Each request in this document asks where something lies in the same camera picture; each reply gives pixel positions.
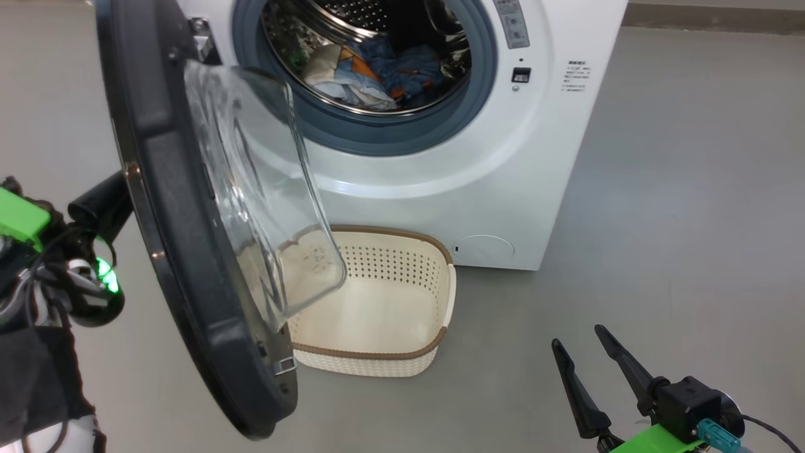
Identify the round white filter cover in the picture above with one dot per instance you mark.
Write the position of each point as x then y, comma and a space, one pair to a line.
484, 250

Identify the blue garment with orange print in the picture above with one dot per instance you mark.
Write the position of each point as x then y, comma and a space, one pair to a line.
409, 69

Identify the steel washing machine drum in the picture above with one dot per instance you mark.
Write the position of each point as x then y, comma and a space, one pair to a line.
289, 38

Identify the black round glass washer door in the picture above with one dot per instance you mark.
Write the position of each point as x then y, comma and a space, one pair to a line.
170, 220

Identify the cream perforated laundry basket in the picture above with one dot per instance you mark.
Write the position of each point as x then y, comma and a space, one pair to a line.
396, 302

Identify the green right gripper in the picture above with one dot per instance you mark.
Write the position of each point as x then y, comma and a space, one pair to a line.
654, 440

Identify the cream white garment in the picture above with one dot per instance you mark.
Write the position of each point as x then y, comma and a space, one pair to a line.
333, 75

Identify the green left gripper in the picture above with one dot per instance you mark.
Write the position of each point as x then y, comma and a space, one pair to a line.
22, 214

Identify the metal door hinge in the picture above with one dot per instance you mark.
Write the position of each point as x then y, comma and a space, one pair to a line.
201, 41

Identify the white front-load washing machine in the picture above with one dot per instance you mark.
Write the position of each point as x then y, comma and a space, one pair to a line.
503, 189

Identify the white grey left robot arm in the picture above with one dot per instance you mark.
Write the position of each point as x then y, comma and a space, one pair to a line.
38, 377

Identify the grey warning label sticker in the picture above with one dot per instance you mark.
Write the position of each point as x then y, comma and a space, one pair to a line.
512, 25

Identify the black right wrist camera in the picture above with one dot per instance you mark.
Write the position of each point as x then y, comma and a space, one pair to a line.
685, 402

